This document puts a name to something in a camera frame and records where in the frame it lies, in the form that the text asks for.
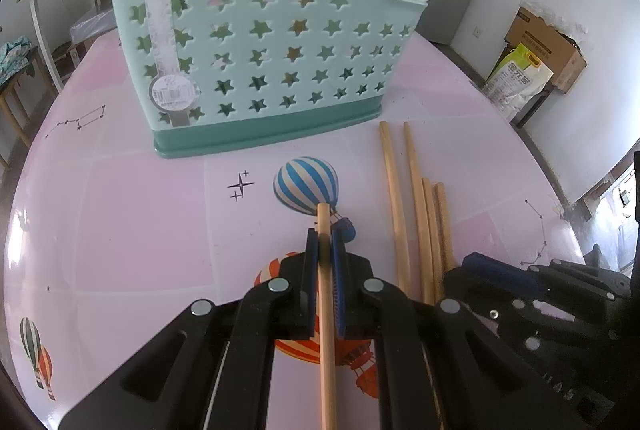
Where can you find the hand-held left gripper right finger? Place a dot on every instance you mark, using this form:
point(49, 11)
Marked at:
point(339, 290)

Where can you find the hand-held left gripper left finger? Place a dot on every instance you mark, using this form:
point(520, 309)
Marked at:
point(311, 280)

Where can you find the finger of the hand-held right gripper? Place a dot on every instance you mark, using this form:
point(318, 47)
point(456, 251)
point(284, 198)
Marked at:
point(470, 285)
point(500, 270)

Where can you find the green star-cutout utensil holder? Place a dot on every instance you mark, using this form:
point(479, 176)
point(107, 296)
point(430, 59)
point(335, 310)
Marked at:
point(240, 55)

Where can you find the white and green rice bag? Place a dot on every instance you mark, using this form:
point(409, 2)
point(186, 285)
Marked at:
point(515, 85)

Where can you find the pink balloon-print tablecloth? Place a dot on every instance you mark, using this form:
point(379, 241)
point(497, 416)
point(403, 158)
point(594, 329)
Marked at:
point(125, 220)

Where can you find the large open cardboard box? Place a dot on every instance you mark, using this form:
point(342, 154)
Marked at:
point(560, 55)

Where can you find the plastic-wrapped box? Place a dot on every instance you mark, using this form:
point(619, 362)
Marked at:
point(92, 27)

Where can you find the wooden chair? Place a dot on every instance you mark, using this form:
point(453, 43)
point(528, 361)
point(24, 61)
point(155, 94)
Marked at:
point(25, 75)

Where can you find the white side table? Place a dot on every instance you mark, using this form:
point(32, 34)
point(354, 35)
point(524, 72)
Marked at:
point(45, 45)

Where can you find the blue patterned cloth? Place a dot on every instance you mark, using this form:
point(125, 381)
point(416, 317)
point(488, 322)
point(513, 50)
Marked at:
point(15, 60)

